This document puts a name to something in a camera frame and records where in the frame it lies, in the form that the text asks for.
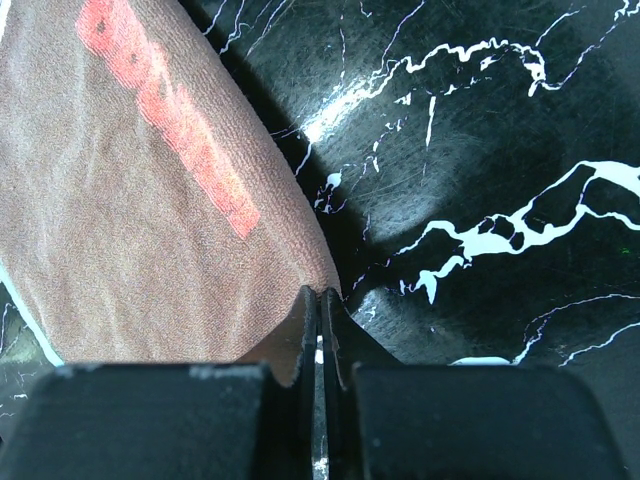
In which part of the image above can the brown towel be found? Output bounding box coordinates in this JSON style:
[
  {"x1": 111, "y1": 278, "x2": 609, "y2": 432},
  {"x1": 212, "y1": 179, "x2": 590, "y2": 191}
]
[{"x1": 1, "y1": 1, "x2": 340, "y2": 385}]

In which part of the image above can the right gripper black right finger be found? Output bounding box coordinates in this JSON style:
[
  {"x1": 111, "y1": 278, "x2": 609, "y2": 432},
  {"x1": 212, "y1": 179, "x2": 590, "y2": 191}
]
[{"x1": 320, "y1": 289, "x2": 628, "y2": 479}]

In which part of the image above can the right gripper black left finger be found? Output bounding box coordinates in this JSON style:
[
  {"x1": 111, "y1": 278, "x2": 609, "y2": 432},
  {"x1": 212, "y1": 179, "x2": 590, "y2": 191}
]
[{"x1": 1, "y1": 287, "x2": 317, "y2": 479}]

